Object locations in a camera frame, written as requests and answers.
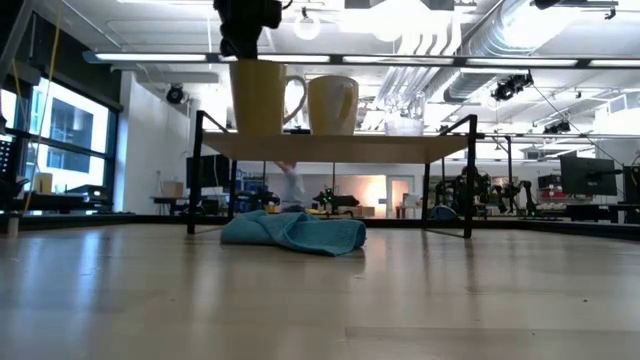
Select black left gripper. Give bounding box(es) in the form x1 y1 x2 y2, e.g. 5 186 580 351
213 0 284 60

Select large yellow mug white handle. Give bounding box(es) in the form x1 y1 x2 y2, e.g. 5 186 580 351
228 59 307 136

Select small yellow mug white handle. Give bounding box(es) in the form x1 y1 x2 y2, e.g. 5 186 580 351
306 74 360 136

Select clear glass mug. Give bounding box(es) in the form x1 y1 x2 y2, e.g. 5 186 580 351
383 92 427 137

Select wooden shelf black metal legs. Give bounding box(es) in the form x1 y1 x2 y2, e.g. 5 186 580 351
187 109 486 240

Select round pendant lamp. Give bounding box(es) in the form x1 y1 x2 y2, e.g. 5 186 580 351
293 13 322 42

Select overhead LED light bar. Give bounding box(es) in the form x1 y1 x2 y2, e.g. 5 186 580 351
82 49 640 70

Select black computer monitor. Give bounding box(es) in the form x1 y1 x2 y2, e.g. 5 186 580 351
559 155 619 197
185 154 233 190

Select person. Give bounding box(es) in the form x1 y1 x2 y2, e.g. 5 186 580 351
274 160 309 214

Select cardboard box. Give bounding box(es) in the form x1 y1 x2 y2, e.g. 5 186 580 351
160 180 185 199

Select background robot green lights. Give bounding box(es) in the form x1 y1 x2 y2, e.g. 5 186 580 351
313 187 361 215

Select blue microfibre cloth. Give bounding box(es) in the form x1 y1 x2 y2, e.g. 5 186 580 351
220 209 368 258

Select black desktop tray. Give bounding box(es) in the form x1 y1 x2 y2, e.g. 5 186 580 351
64 184 114 204

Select yellow box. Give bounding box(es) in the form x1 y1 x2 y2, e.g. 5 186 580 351
34 172 54 196

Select black equipment rack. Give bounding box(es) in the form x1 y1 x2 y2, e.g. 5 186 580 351
0 122 16 211

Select background black robot station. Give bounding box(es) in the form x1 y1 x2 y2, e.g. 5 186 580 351
433 167 539 219

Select black ceiling device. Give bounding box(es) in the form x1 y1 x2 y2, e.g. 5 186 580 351
543 119 572 136

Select red storage bins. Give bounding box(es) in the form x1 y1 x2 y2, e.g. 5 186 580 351
537 174 564 204

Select black round ceiling camera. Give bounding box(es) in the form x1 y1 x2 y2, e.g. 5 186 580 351
165 83 187 106

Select window with black frame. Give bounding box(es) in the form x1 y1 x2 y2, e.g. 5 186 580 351
0 74 124 216

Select yellow hanging cable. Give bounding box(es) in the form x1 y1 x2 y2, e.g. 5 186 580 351
22 0 64 212

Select silver ventilation duct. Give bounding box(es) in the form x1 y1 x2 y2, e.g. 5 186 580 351
424 0 591 104

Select black ceiling camera cluster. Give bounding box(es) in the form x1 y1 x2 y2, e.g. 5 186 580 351
490 72 535 103

